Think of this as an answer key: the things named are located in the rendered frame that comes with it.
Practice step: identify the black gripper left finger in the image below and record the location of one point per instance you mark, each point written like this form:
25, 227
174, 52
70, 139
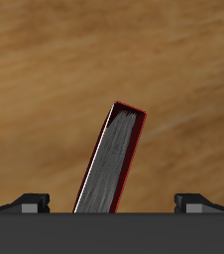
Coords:
31, 201

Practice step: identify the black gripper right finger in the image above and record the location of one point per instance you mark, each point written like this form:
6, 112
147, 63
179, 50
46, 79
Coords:
191, 201

